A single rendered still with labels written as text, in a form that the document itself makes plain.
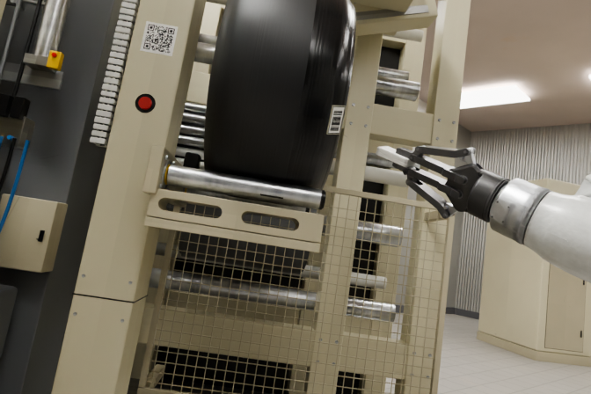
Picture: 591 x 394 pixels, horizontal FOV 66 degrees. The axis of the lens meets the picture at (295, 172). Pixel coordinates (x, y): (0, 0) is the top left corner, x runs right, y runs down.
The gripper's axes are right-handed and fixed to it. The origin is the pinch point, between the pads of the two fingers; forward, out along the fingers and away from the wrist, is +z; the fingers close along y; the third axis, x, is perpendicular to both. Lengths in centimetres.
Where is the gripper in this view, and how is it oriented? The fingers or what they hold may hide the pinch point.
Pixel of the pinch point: (396, 156)
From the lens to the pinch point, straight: 86.3
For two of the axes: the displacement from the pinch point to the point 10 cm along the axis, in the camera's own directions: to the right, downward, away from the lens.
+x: 7.3, -1.2, 6.8
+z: -6.6, -3.8, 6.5
